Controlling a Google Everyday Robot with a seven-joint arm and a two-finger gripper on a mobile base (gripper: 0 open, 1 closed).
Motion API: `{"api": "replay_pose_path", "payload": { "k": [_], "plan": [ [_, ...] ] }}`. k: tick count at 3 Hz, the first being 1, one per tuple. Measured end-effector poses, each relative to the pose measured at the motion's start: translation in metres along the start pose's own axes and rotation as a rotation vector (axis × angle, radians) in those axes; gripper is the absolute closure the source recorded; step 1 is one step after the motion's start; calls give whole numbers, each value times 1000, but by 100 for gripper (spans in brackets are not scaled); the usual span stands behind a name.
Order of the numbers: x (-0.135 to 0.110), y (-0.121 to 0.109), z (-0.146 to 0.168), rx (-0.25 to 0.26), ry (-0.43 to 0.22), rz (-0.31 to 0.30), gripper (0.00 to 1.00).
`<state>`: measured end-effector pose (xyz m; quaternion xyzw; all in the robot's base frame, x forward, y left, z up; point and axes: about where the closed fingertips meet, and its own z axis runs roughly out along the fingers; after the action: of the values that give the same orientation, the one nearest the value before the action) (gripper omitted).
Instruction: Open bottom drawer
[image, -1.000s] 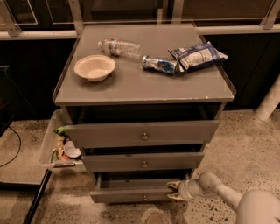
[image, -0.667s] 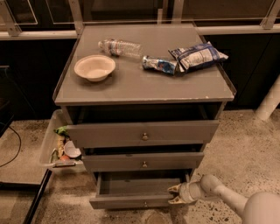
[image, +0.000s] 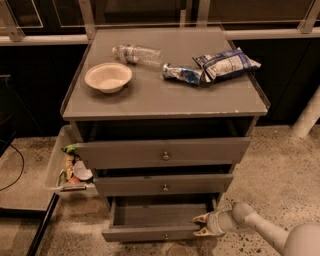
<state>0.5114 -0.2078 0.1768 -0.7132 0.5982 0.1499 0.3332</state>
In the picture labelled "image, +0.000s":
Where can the green wrapper trash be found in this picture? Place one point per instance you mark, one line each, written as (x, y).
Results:
(70, 150)

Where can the grey drawer cabinet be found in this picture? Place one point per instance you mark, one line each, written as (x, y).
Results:
(152, 108)

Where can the clear plastic water bottle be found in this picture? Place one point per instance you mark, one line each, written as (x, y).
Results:
(135, 54)

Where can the crumpled blue snack wrapper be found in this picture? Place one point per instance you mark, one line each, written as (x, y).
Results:
(180, 73)

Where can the white crumpled cup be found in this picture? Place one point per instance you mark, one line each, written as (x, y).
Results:
(81, 172)

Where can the clear plastic bin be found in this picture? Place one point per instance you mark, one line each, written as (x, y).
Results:
(57, 163)

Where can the metal railing frame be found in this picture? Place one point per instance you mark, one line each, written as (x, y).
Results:
(49, 22)

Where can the grey bottom drawer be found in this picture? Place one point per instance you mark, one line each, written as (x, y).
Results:
(156, 218)

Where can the blue white chip bag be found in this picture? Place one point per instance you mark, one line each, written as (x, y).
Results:
(225, 65)

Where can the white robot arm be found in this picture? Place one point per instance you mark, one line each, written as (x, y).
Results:
(302, 240)

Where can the grey top drawer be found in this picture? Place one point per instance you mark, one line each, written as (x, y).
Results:
(161, 153)

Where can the grey middle drawer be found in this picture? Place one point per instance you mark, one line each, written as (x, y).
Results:
(163, 185)

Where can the grey drawer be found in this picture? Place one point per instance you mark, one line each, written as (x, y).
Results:
(161, 153)
(156, 218)
(163, 185)

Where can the white pipe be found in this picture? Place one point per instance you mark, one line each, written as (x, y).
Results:
(309, 116)

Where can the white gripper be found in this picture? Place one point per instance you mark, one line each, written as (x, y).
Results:
(214, 223)

